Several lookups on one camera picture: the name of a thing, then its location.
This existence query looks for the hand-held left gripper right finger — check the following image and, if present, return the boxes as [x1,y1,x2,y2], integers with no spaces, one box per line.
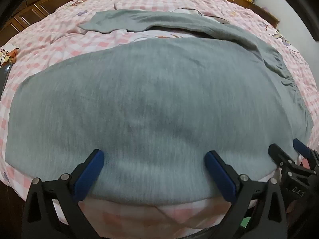
[204,150,294,239]

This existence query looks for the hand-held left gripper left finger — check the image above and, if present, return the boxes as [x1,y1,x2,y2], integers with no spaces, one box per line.
[21,149,104,239]

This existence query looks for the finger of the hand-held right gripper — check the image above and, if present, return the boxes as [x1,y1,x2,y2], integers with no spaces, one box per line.
[292,138,319,166]
[268,143,301,177]

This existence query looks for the grey pants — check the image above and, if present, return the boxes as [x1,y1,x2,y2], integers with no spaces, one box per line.
[5,9,313,206]

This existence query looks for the colourful foam floor mat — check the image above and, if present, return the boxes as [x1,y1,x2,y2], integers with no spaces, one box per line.
[240,216,253,230]

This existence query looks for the pink checked cartoon blanket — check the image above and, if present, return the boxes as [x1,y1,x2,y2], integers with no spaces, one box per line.
[0,0,319,237]

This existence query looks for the wooden headboard cabinet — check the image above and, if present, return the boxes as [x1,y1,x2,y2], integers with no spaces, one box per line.
[87,0,280,29]

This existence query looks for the dark grey strap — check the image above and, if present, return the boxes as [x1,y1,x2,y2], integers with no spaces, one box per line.
[0,63,13,100]

